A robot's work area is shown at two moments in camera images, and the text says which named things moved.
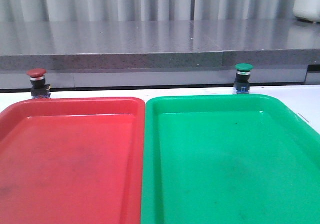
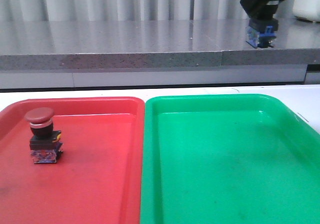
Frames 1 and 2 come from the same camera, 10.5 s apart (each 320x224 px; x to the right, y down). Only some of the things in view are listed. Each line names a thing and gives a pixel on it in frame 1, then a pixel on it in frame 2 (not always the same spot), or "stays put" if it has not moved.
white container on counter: [306, 5] stays put
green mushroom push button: [241, 84] → [262, 31]
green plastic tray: [229, 158] stays put
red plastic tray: [72, 160] stays put
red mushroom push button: [39, 89] → [44, 144]
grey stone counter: [157, 45] stays put
